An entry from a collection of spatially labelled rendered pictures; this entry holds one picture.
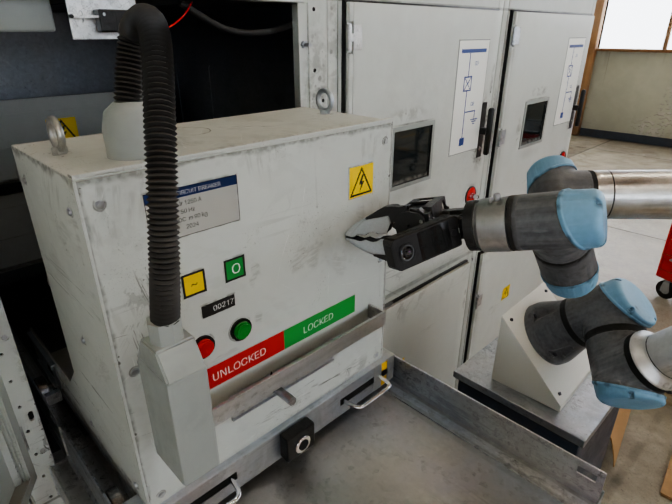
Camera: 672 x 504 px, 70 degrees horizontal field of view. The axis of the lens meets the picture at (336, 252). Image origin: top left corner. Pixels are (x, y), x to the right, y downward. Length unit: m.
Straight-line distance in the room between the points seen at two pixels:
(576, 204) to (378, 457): 0.54
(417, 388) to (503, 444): 0.19
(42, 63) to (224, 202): 1.06
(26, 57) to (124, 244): 1.07
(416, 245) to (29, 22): 0.62
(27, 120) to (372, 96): 0.84
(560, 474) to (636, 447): 1.49
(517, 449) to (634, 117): 7.98
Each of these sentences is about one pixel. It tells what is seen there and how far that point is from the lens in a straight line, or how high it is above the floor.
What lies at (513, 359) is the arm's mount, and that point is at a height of 0.83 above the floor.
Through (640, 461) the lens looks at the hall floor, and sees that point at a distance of 2.36.
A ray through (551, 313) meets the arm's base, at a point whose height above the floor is 0.94.
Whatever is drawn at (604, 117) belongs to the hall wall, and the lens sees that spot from 8.84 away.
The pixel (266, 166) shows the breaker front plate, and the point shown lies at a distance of 0.64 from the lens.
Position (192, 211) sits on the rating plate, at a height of 1.33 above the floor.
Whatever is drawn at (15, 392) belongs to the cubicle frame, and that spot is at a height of 1.01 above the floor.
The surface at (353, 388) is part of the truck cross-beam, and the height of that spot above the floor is 0.91.
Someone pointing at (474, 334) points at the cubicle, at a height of 0.45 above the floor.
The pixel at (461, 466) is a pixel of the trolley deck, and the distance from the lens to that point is 0.93.
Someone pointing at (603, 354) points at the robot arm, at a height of 0.94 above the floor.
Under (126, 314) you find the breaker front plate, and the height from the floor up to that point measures 1.23.
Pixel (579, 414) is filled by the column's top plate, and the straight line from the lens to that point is 1.25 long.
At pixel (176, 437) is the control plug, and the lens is 0.57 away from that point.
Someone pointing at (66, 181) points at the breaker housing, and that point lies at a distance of 0.56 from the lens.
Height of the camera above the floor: 1.52
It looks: 24 degrees down
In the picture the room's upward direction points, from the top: straight up
